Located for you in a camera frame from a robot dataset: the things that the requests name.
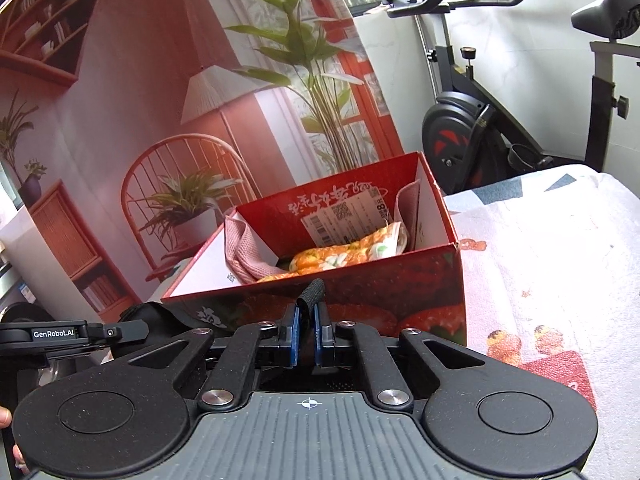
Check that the person's left hand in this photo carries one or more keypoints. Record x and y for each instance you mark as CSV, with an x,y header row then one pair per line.
x,y
5,417

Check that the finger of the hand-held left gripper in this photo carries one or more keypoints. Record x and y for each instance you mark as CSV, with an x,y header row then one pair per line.
x,y
120,332

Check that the dark cloth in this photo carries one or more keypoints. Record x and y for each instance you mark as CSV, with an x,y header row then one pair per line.
x,y
165,317

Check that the printed wall backdrop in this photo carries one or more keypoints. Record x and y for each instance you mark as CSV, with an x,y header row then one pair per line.
x,y
150,85

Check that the black exercise bike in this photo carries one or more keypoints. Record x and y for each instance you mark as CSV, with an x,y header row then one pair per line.
x,y
465,125

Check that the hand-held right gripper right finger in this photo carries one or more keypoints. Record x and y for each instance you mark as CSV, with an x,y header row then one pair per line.
x,y
318,335

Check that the pink cloth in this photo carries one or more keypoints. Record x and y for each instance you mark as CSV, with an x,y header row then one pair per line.
x,y
245,255

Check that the red cardboard box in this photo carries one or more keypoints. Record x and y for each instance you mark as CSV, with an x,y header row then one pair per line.
x,y
400,290

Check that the orange patterned snack packet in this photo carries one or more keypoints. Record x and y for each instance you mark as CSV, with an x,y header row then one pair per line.
x,y
340,255

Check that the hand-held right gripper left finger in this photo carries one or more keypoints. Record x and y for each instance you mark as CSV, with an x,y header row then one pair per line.
x,y
295,335

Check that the printed tablecloth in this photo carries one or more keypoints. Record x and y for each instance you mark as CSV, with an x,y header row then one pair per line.
x,y
540,270

